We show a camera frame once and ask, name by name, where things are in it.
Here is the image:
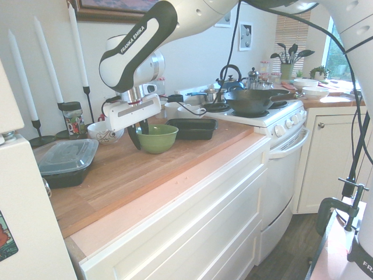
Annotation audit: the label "black stand pole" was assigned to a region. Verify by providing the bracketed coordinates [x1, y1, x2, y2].
[341, 112, 371, 198]

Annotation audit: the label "steel pot blue handle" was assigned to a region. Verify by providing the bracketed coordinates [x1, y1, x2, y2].
[186, 88, 228, 103]

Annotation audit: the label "colourful fridge magnet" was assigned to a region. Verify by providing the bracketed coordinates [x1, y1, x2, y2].
[0, 209, 19, 262]

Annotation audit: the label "grey wall art print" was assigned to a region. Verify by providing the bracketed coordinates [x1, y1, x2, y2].
[238, 22, 253, 52]

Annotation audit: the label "kitchen window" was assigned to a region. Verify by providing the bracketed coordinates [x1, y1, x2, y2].
[323, 16, 355, 80]

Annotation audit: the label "white drawer cabinet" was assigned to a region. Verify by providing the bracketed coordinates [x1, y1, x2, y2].
[78, 136, 272, 280]

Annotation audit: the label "white door cabinet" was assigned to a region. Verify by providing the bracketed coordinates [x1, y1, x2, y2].
[297, 106, 368, 215]

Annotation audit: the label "white bowl swirl pattern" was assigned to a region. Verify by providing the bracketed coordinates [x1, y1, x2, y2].
[87, 121, 125, 145]

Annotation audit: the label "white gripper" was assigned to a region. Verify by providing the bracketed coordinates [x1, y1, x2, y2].
[102, 93, 163, 151]

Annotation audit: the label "glass french press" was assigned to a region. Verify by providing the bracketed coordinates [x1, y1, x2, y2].
[247, 67, 260, 90]

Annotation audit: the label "green succulent plant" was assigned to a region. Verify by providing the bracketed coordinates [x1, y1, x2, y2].
[309, 65, 330, 80]

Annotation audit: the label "glass jar with black lid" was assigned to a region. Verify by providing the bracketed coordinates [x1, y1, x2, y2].
[55, 101, 88, 140]

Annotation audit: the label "black container clear lid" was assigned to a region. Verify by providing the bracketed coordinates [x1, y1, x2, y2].
[37, 138, 99, 190]

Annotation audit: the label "spice jar dark lid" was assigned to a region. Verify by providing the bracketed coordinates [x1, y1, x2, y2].
[62, 101, 87, 137]

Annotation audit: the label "tall white taper candle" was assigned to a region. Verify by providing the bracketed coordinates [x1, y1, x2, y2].
[67, 1, 89, 88]

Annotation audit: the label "dark green C-clamp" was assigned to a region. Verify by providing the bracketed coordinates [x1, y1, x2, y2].
[316, 176, 370, 237]

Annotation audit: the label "black wok wooden handle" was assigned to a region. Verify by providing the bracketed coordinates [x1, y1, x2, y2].
[223, 89, 304, 117]

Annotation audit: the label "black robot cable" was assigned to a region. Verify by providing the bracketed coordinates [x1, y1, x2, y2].
[101, 0, 373, 176]

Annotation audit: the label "black open plastic tray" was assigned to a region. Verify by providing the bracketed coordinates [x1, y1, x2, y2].
[165, 118, 219, 141]

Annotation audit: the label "green utensil crock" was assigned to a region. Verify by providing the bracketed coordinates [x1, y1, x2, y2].
[280, 63, 294, 81]

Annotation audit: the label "white shallow bowl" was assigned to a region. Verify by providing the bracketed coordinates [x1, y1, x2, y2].
[301, 86, 330, 100]
[293, 78, 319, 90]

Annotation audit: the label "short white taper candle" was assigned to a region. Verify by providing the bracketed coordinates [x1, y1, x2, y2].
[8, 29, 39, 121]

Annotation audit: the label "green ceramic bowl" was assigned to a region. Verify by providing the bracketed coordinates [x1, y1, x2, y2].
[136, 124, 179, 155]

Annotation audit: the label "blue kettle black handle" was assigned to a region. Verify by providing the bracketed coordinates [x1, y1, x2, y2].
[216, 64, 245, 90]

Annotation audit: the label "tall glass jar red lid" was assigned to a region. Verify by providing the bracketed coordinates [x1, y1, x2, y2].
[154, 76, 166, 97]

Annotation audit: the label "framed painting dark frame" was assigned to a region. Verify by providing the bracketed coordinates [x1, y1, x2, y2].
[75, 0, 154, 24]

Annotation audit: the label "white kitchen stove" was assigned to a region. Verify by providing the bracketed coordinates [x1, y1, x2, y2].
[174, 86, 309, 266]

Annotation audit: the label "black candle holder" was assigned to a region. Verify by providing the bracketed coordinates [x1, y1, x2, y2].
[82, 85, 96, 125]
[29, 118, 58, 148]

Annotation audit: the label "beige window blinds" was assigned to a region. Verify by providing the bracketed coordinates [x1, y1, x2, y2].
[275, 12, 311, 59]

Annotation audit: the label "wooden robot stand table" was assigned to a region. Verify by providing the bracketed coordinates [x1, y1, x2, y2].
[304, 197, 368, 280]

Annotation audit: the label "small wall art print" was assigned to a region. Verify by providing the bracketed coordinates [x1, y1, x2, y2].
[214, 10, 233, 29]

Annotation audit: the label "medium white taper candle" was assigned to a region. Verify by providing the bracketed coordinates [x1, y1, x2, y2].
[33, 16, 64, 104]

